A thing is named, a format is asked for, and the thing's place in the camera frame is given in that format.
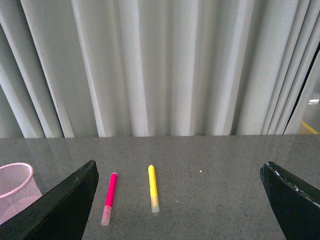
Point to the white pleated curtain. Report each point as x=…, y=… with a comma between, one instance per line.
x=142, y=68

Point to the yellow highlighter pen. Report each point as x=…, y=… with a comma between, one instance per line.
x=154, y=201

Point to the pink mesh pen cup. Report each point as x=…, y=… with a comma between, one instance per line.
x=18, y=189

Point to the pink highlighter pen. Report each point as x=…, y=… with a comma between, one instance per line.
x=109, y=200

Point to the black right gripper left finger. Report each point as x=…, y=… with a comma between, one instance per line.
x=61, y=214

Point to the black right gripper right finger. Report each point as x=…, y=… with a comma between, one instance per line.
x=294, y=202

